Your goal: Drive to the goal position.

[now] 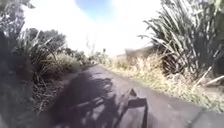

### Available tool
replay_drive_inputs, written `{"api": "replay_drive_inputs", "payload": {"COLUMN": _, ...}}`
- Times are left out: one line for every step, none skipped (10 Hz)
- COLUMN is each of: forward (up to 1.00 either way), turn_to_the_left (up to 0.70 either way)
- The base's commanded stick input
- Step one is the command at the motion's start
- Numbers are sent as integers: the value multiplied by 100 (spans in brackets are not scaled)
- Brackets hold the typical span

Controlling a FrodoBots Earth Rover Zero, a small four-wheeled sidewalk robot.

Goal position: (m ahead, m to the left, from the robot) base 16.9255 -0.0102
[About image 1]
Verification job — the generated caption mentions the dry grass verge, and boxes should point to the dry grass verge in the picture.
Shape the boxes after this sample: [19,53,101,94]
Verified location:
[99,53,224,114]

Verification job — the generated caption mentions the grey asphalt path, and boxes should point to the grey asphalt path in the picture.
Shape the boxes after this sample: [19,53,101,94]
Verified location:
[33,63,224,128]

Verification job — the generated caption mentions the dark green bushes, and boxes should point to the dark green bushes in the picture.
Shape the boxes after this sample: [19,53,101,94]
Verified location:
[19,27,90,66]

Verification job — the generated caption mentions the flax bush with dry leaves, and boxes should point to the flax bush with dry leaves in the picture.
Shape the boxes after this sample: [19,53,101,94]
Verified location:
[13,29,69,84]

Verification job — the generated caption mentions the leaf-littered earth verge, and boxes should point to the leaf-littered earth verge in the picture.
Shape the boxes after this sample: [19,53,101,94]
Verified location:
[0,62,88,128]

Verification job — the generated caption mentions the large green flax bush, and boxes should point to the large green flax bush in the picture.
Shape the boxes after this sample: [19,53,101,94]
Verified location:
[138,0,224,80]

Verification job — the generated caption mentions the dark tree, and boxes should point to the dark tree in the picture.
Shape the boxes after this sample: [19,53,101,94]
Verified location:
[0,0,36,46]

